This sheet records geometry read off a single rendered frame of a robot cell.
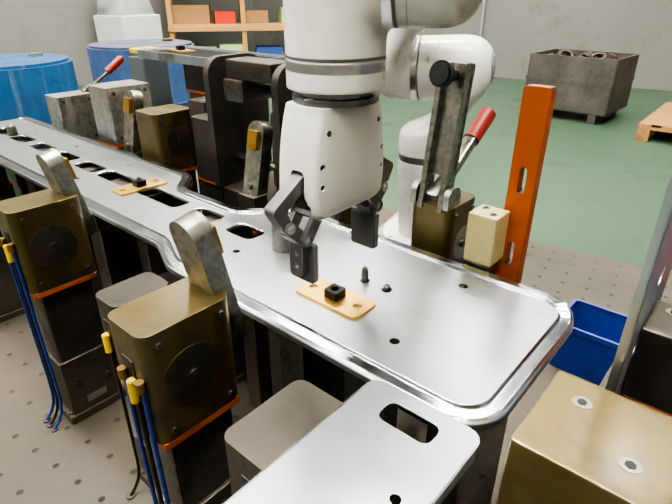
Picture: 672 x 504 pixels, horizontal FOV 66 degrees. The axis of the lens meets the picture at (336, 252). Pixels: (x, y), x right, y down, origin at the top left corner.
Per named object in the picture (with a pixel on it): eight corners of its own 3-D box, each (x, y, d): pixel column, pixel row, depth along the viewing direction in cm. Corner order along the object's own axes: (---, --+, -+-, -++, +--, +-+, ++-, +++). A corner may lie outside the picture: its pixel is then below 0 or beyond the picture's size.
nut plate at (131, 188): (121, 196, 80) (120, 189, 80) (109, 191, 82) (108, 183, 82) (169, 183, 86) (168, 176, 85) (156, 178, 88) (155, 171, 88)
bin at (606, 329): (545, 363, 91) (554, 321, 87) (565, 337, 97) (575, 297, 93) (611, 392, 84) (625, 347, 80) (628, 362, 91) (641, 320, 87)
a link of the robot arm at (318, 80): (334, 47, 48) (334, 80, 50) (264, 56, 42) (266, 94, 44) (409, 54, 43) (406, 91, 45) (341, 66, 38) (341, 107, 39)
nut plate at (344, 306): (293, 291, 55) (293, 282, 54) (317, 278, 57) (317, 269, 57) (354, 321, 50) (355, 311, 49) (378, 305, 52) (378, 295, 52)
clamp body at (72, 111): (77, 229, 142) (43, 94, 126) (117, 216, 150) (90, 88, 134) (90, 237, 138) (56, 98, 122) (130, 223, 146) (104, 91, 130)
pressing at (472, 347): (-73, 136, 118) (-75, 130, 117) (31, 120, 133) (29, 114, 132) (483, 448, 38) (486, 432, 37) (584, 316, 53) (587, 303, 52)
